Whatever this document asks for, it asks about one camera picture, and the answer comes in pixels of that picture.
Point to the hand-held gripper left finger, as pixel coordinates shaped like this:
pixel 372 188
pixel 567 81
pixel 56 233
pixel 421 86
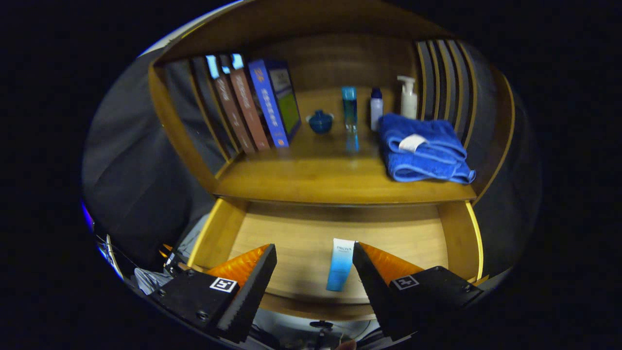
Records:
pixel 252 287

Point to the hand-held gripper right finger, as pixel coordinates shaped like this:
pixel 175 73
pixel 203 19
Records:
pixel 376 287

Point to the blue and white tube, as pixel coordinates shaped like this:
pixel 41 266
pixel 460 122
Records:
pixel 341 265

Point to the wooden drawer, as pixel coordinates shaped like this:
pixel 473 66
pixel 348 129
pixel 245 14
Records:
pixel 291 238

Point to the wooden cabinet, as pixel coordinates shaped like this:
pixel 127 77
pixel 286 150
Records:
pixel 340 53

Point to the blue folded towel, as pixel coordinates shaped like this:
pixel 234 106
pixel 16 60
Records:
pixel 423 160

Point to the brown book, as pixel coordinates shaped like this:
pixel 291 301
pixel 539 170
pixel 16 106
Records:
pixel 235 121
pixel 250 112

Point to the blue lidded teacup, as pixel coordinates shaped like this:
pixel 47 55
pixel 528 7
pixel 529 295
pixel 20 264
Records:
pixel 320 122

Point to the white bottle with blue cap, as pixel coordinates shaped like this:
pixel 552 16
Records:
pixel 376 112

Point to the blue book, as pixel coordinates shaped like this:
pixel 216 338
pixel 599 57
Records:
pixel 269 107

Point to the teal glass bottle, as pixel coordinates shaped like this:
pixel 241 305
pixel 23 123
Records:
pixel 349 107

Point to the white pump bottle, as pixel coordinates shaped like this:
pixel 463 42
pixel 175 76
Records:
pixel 408 102

